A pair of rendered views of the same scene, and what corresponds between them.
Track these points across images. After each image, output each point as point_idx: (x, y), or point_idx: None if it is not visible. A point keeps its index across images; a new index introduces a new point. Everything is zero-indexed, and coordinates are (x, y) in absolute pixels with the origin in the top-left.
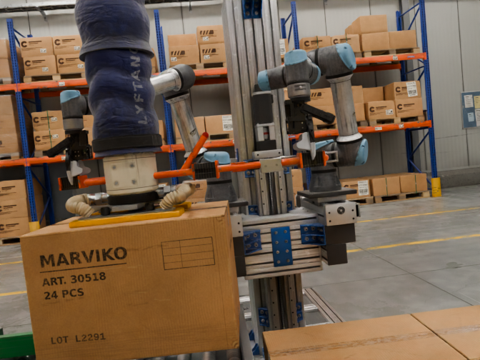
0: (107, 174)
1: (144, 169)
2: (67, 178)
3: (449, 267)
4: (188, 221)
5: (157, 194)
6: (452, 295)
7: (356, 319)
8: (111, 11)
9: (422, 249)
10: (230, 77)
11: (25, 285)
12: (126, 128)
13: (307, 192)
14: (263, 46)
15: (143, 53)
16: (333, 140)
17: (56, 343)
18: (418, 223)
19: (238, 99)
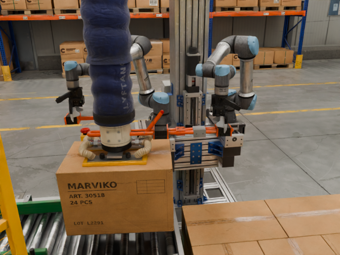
0: (102, 134)
1: (125, 132)
2: (70, 117)
3: (294, 136)
4: (152, 171)
5: (131, 144)
6: (291, 160)
7: (231, 173)
8: (110, 41)
9: (280, 119)
10: (172, 35)
11: (10, 123)
12: (116, 112)
13: (215, 121)
14: (197, 19)
15: (127, 62)
16: (236, 91)
17: (77, 224)
18: (281, 93)
19: (177, 55)
